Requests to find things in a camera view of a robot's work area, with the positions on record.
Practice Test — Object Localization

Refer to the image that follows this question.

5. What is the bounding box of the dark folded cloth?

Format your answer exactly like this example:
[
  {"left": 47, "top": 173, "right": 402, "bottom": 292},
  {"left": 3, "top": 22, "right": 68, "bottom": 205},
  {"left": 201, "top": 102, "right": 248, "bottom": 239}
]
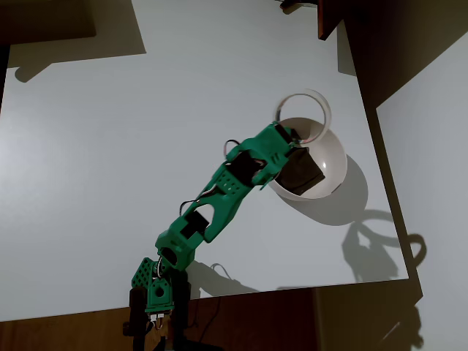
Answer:
[{"left": 279, "top": 128, "right": 326, "bottom": 197}]

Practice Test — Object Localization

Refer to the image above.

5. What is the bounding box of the black table clamp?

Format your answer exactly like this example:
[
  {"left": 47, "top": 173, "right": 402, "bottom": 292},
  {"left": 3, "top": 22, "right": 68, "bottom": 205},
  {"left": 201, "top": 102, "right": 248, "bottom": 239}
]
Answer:
[{"left": 122, "top": 287, "right": 148, "bottom": 337}]

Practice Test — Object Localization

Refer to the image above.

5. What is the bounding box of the white tape roll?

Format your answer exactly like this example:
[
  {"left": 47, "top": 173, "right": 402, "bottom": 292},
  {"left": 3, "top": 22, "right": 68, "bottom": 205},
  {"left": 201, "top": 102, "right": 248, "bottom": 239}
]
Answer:
[{"left": 273, "top": 88, "right": 333, "bottom": 144}]

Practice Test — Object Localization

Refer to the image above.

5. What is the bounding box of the dark brown furniture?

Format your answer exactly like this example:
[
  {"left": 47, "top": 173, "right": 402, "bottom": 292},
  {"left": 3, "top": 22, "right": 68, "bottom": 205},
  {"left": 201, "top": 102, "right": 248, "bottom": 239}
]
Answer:
[{"left": 0, "top": 0, "right": 98, "bottom": 45}]

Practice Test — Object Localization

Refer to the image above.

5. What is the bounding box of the reddish wooden board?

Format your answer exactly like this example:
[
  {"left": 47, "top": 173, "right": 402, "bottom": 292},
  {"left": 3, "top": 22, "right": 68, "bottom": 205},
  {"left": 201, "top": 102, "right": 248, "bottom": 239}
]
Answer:
[{"left": 317, "top": 0, "right": 347, "bottom": 41}]

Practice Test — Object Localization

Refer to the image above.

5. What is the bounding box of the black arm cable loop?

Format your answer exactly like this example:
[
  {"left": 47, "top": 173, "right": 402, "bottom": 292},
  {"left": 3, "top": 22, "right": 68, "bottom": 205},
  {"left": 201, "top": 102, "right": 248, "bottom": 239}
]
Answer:
[{"left": 178, "top": 198, "right": 200, "bottom": 217}]

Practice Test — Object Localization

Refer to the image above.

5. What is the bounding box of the white round bowl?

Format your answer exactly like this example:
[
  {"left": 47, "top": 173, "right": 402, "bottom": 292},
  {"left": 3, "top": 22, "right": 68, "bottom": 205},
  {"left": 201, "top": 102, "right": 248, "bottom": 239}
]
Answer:
[{"left": 268, "top": 116, "right": 348, "bottom": 201}]

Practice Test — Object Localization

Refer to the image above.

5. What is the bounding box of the thin black cable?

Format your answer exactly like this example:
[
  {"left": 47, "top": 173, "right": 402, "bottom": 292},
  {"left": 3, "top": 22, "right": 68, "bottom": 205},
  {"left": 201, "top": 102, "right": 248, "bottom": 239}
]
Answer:
[{"left": 195, "top": 296, "right": 221, "bottom": 332}]

